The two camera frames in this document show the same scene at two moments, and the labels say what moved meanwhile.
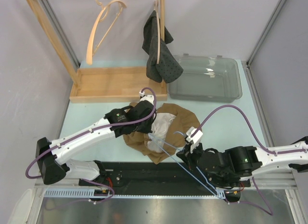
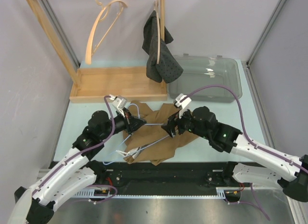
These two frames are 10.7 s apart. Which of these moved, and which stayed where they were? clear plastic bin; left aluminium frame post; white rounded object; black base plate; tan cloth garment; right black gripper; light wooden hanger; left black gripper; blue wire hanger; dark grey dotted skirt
Moved: right black gripper; left black gripper; tan cloth garment; blue wire hanger
Stayed: left aluminium frame post; black base plate; dark grey dotted skirt; white rounded object; light wooden hanger; clear plastic bin
